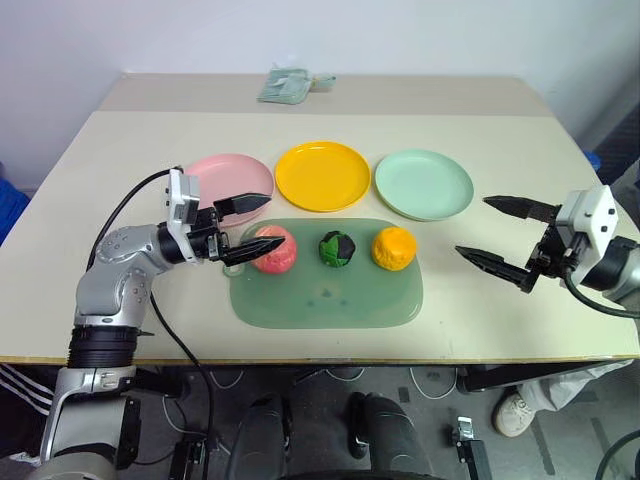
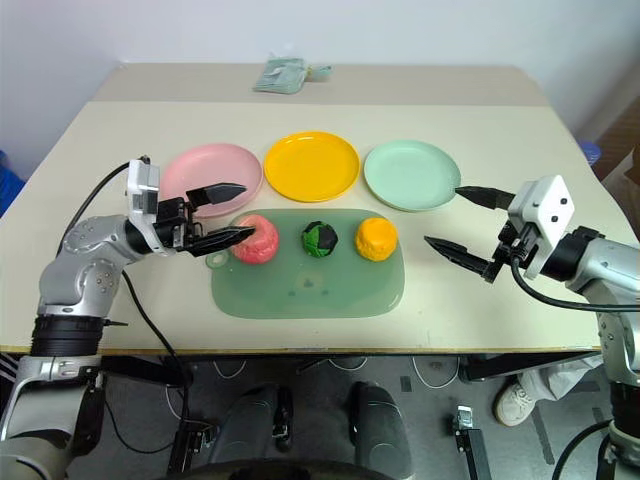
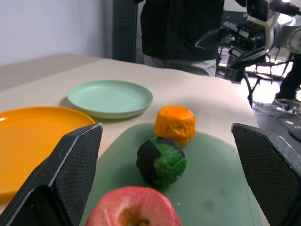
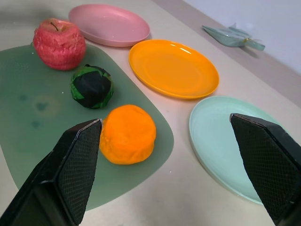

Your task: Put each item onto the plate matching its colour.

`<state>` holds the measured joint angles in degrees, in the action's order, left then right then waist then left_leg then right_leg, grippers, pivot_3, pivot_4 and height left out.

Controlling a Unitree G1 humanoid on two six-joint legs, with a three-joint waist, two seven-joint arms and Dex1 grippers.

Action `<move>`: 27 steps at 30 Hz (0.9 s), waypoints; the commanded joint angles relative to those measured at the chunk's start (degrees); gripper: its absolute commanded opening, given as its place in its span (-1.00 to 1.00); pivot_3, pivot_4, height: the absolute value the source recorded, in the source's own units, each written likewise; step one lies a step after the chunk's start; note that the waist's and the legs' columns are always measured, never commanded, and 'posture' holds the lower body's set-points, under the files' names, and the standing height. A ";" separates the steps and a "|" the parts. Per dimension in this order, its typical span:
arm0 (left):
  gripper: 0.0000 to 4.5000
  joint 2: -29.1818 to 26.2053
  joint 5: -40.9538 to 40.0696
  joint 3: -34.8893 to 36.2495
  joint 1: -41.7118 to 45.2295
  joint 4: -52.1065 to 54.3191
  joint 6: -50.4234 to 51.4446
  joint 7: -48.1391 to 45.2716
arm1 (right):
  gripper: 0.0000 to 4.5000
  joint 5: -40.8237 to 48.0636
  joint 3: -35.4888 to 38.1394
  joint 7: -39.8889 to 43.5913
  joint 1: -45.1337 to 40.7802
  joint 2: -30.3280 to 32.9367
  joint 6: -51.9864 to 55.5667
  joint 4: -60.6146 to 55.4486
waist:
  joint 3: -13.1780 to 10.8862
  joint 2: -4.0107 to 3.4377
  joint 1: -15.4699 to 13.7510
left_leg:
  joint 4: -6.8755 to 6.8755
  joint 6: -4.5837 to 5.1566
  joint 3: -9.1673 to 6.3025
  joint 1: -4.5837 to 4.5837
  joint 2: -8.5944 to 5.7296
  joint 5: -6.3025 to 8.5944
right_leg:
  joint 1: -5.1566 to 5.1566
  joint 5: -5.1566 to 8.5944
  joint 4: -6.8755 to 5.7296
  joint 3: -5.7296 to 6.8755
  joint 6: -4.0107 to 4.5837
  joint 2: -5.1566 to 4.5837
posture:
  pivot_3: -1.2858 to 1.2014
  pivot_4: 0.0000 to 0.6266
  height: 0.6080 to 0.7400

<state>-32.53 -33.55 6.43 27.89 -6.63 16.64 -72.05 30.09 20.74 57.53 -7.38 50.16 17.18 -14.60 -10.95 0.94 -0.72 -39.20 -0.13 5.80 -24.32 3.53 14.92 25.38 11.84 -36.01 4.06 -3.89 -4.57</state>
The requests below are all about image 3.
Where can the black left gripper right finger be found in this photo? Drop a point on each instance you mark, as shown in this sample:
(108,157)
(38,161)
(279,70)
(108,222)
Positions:
(272,169)

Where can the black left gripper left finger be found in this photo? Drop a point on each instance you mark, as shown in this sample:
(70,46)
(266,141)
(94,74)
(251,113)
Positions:
(58,183)

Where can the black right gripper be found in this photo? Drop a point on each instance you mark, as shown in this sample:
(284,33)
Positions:
(247,35)

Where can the orange plastic plate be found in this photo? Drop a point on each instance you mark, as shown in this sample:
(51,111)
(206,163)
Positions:
(28,141)

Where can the orange toy fruit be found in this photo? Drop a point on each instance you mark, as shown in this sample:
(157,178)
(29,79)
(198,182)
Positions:
(175,124)

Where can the light green plastic plate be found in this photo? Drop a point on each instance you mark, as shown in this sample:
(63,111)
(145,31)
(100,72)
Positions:
(110,99)

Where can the green and black toy vegetable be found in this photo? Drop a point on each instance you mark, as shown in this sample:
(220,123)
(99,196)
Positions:
(162,162)

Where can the dark round floor base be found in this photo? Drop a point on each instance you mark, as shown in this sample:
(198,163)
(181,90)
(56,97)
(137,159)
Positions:
(295,133)

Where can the black metal stand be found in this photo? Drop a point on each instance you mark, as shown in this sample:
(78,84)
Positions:
(251,87)

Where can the person in black shirt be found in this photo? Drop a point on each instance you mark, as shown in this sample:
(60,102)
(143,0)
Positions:
(178,28)

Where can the green plastic tray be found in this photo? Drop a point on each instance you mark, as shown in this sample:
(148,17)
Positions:
(211,176)

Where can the person in black trousers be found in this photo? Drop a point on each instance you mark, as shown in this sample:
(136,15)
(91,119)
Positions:
(288,82)

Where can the red toy apple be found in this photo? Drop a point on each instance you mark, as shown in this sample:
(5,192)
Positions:
(131,204)

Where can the dark grey panel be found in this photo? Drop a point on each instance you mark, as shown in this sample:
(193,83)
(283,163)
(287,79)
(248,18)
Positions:
(123,30)

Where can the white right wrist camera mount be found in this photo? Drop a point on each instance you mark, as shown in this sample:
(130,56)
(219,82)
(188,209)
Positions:
(263,14)

